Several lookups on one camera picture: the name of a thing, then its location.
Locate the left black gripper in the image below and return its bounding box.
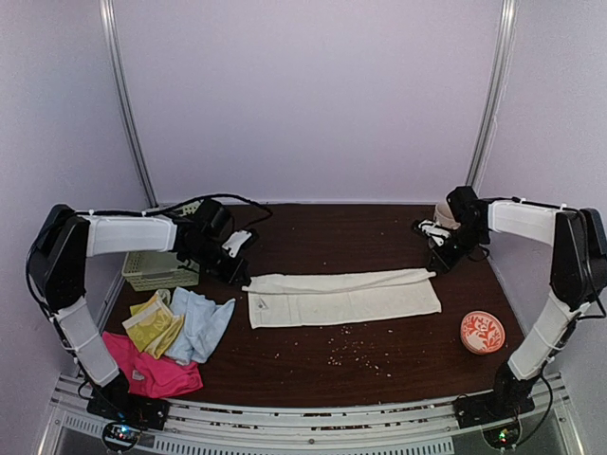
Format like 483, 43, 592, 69
184, 238, 250, 286

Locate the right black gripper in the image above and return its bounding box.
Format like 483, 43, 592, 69
428, 223, 489, 273

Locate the cream white towel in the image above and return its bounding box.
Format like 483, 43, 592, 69
243, 268, 442, 329

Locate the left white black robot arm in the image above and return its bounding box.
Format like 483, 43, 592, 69
26, 196, 257, 421

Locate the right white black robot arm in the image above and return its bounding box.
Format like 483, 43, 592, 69
414, 186, 606, 419

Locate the cream patterned mug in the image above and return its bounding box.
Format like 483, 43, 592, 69
433, 201, 460, 230

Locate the light blue towel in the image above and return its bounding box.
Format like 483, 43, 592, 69
164, 287, 236, 366

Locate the red white patterned bowl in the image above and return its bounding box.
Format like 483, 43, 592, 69
460, 311, 506, 355

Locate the green plastic basket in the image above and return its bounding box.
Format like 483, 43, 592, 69
121, 251, 200, 292

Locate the yellow patterned towel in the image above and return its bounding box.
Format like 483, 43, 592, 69
121, 289, 185, 359

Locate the pink towel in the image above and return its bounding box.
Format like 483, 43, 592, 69
101, 332, 203, 398

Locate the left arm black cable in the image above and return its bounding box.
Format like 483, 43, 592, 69
26, 192, 275, 314

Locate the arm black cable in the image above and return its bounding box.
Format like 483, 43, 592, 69
26, 192, 275, 314
516, 283, 607, 428

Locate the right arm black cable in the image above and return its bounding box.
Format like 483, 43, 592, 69
516, 283, 607, 428

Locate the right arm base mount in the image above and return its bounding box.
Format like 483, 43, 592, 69
452, 391, 535, 428

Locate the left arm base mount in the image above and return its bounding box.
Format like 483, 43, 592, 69
86, 389, 170, 430

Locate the right aluminium frame post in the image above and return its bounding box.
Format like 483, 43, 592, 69
466, 0, 518, 191

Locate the aluminium frame post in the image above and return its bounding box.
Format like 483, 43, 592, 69
99, 0, 158, 207
466, 0, 518, 191

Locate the aluminium front rail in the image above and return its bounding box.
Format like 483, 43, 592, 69
35, 372, 587, 455

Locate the left aluminium frame post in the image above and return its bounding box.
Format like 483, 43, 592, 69
99, 0, 158, 207

